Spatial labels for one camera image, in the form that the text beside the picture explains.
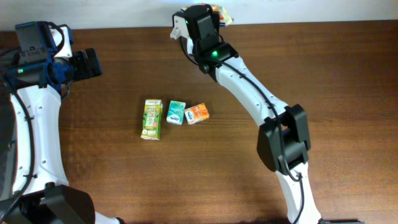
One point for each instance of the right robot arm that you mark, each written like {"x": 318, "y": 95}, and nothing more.
{"x": 283, "y": 141}

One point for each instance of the green tea carton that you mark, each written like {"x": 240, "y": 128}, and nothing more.
{"x": 152, "y": 119}

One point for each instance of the orange tissue pack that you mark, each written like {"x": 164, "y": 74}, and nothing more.
{"x": 196, "y": 114}

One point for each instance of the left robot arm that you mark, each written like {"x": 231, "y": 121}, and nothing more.
{"x": 38, "y": 80}

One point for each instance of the teal tissue pack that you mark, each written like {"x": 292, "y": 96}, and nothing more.
{"x": 175, "y": 113}

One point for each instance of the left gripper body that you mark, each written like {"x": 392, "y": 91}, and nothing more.
{"x": 79, "y": 66}

